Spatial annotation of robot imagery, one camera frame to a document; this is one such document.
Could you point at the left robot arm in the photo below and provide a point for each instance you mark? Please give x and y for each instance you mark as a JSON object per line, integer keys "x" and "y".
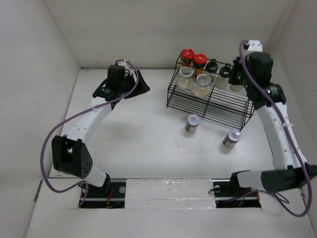
{"x": 70, "y": 152}

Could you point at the clear glass jar front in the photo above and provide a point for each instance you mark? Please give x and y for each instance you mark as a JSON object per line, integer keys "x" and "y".
{"x": 203, "y": 87}

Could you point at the clear glass jar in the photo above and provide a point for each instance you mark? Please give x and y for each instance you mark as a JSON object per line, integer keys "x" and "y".
{"x": 203, "y": 87}
{"x": 185, "y": 79}

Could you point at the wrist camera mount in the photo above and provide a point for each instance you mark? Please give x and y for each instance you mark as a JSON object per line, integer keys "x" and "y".
{"x": 253, "y": 46}
{"x": 124, "y": 62}

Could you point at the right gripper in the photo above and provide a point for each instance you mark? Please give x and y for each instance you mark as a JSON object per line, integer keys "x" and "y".
{"x": 238, "y": 64}

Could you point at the black wire rack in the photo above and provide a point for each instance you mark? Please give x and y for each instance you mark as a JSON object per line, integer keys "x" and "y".
{"x": 220, "y": 106}

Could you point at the black cap spice grinder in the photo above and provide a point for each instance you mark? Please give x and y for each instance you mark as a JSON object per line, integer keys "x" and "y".
{"x": 211, "y": 69}
{"x": 235, "y": 88}
{"x": 223, "y": 77}

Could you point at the red lid sauce jar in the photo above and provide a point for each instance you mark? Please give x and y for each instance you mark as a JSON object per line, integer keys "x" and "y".
{"x": 186, "y": 57}
{"x": 199, "y": 62}

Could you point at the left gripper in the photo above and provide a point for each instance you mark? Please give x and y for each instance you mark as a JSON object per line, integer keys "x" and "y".
{"x": 140, "y": 88}

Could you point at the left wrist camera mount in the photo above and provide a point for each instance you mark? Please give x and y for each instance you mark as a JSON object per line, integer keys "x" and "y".
{"x": 124, "y": 62}

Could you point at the white lid spice jar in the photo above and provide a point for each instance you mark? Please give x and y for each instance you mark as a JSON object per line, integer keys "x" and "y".
{"x": 231, "y": 139}
{"x": 192, "y": 123}

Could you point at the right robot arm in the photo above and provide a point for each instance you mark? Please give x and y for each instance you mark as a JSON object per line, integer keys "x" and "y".
{"x": 291, "y": 169}

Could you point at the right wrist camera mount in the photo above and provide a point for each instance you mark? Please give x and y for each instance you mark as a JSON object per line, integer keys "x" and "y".
{"x": 253, "y": 46}

